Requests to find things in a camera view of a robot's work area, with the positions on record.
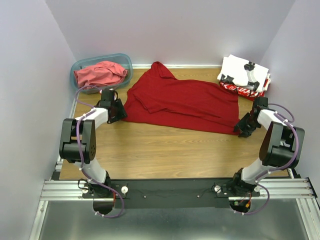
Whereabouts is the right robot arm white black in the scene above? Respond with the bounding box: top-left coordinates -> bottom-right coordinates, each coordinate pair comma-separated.
228,97 -> 305,196

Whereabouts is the dark red t shirt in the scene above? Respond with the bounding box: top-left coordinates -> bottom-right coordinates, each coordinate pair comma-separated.
124,61 -> 239,135

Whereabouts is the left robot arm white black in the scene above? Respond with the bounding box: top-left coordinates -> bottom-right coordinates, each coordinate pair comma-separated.
59,89 -> 128,198

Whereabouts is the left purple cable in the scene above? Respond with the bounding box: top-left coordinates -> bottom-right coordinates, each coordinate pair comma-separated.
74,84 -> 126,219

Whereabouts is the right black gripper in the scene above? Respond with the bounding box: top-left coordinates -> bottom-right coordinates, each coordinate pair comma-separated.
233,112 -> 260,139

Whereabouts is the pink t shirt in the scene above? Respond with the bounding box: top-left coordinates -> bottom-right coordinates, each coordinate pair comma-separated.
73,61 -> 128,90

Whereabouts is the folded red printed t shirt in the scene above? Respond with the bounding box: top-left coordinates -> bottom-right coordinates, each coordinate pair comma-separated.
219,78 -> 271,102

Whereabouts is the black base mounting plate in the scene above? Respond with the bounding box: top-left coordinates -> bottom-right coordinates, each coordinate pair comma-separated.
78,177 -> 260,209

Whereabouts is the teal plastic bin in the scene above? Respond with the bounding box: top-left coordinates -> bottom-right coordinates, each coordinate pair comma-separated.
70,53 -> 133,94

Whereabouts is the aluminium extrusion frame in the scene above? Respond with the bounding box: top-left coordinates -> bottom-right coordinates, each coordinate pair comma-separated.
29,91 -> 320,240

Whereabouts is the folded white printed t shirt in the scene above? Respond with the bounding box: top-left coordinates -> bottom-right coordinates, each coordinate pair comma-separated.
217,54 -> 269,93

